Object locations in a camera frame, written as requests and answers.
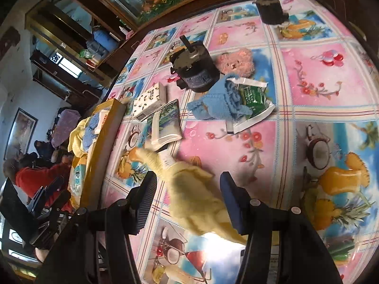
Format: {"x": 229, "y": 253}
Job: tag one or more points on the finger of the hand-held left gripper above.
{"x": 49, "y": 193}

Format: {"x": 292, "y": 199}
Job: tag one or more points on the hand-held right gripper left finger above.
{"x": 146, "y": 201}

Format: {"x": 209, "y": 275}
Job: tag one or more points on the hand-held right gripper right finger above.
{"x": 234, "y": 204}

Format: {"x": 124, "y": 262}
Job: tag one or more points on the yellow towel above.
{"x": 192, "y": 195}
{"x": 76, "y": 136}

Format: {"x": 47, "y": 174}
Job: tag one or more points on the yellow cardboard box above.
{"x": 102, "y": 153}

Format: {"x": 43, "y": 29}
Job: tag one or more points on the purple cloth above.
{"x": 66, "y": 127}

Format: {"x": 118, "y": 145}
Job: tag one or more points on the blue towel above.
{"x": 91, "y": 131}
{"x": 219, "y": 100}

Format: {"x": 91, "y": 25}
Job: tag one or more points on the white green towel packet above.
{"x": 165, "y": 124}

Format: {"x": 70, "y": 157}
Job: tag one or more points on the patterned tissue pack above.
{"x": 149, "y": 102}

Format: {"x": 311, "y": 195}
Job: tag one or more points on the green snack packet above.
{"x": 251, "y": 100}

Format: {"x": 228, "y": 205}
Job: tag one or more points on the pink teddy bear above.
{"x": 235, "y": 62}

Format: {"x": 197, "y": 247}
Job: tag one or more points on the black cylindrical motor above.
{"x": 194, "y": 65}

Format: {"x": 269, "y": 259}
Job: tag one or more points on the green plastic bag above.
{"x": 85, "y": 53}

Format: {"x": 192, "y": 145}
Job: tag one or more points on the printed tablecloth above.
{"x": 311, "y": 74}

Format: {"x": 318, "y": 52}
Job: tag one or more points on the blue water jug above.
{"x": 102, "y": 43}

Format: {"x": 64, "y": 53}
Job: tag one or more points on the white bottle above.
{"x": 122, "y": 29}

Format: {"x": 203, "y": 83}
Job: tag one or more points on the black motor with wooden cap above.
{"x": 271, "y": 7}

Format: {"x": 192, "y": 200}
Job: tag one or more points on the framed wall picture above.
{"x": 20, "y": 133}

